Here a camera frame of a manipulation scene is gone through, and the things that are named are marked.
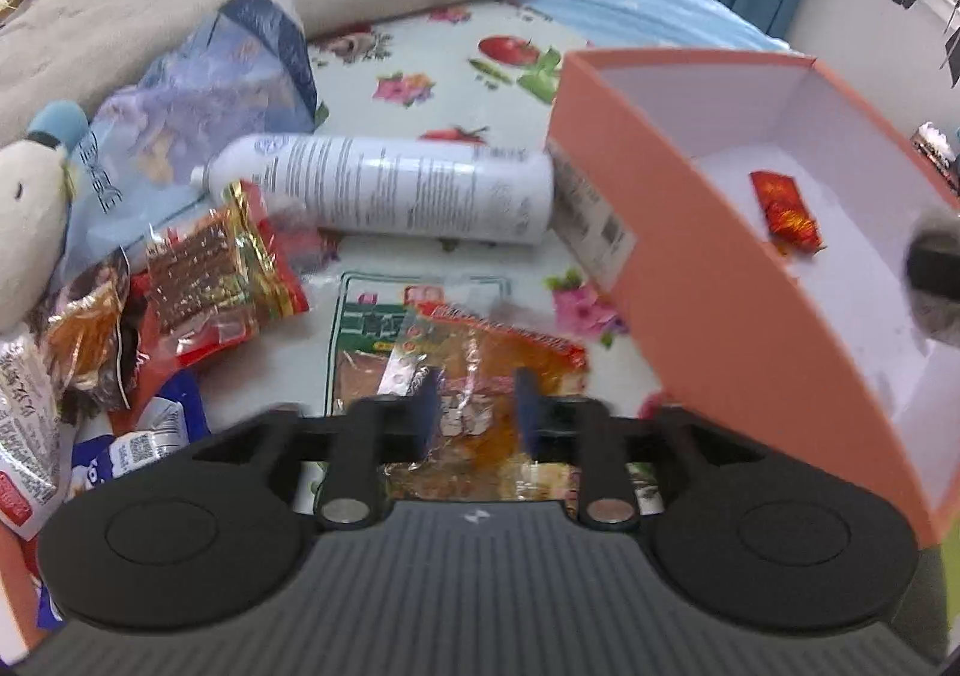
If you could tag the light blue bed sheet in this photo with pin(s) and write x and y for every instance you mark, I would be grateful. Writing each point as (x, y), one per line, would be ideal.
(660, 9)

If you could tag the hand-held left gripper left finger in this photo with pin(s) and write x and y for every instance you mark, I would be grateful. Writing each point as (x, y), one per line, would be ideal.
(426, 413)

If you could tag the white printed snack packet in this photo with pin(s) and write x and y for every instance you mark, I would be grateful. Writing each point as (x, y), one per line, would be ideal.
(22, 436)

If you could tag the orange clear snack packet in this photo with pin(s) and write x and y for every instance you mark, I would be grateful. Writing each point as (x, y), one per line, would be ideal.
(487, 361)

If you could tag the red packet of brown sticks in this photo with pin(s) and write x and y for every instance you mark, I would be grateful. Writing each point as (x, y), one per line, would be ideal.
(202, 271)

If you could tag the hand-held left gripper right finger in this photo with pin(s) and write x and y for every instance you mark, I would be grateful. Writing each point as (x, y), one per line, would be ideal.
(526, 413)

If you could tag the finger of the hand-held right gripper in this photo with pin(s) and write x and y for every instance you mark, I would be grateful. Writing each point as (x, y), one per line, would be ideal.
(937, 263)

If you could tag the brown clear snack packet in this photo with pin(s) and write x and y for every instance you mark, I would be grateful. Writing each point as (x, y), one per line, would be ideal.
(82, 323)

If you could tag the white and blue plush toy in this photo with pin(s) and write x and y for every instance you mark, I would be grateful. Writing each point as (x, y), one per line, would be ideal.
(22, 218)

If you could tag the white spray bottle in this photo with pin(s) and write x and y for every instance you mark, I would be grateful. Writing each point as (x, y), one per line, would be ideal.
(390, 185)

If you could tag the blue floral tissue pack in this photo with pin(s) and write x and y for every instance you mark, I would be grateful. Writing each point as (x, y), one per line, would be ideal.
(187, 114)

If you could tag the small red snack packet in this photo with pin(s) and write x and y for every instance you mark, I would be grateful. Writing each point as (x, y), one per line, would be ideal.
(784, 211)

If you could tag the pink cardboard box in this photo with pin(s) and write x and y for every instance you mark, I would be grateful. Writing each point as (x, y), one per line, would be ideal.
(712, 271)

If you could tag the blue and white snack packet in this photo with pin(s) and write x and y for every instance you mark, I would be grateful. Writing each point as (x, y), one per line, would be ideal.
(161, 421)

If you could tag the green label snack packet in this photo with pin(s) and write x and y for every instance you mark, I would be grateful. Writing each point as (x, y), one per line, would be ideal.
(360, 327)

